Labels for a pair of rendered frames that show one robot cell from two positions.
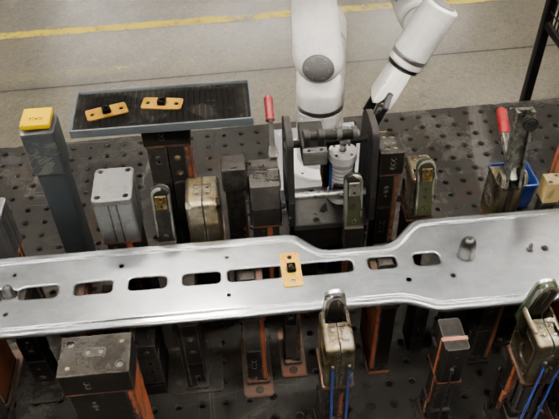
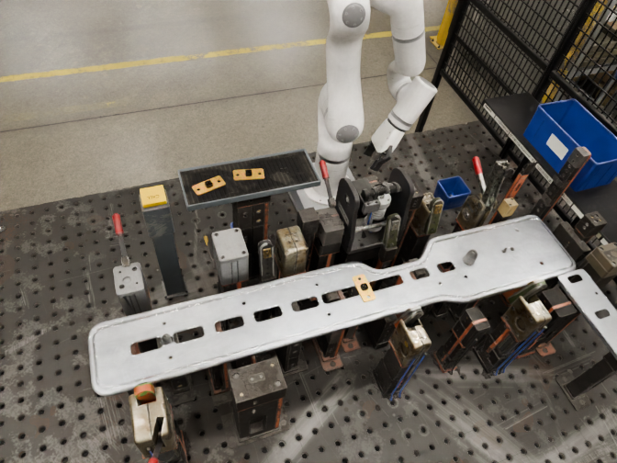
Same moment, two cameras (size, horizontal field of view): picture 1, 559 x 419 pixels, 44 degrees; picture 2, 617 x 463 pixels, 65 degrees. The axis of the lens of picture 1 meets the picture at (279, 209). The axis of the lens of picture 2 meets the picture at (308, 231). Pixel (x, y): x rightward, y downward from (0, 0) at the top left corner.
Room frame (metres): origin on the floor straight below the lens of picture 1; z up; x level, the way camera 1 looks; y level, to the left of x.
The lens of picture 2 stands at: (0.26, 0.41, 2.11)
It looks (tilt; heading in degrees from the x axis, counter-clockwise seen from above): 51 degrees down; 338
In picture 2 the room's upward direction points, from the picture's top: 9 degrees clockwise
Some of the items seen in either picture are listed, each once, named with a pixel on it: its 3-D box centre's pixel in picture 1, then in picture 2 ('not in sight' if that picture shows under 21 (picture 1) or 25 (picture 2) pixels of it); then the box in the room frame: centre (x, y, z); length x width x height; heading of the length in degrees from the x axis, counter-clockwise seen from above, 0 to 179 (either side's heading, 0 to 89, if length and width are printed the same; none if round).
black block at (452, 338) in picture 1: (442, 378); (460, 342); (0.71, -0.30, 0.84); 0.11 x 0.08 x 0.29; 4
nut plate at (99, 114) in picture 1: (106, 110); (208, 184); (1.16, 0.35, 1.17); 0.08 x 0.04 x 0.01; 110
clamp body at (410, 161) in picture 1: (411, 227); (413, 238); (1.07, -0.29, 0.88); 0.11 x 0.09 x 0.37; 4
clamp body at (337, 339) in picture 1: (333, 382); (399, 358); (0.69, -0.09, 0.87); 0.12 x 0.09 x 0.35; 4
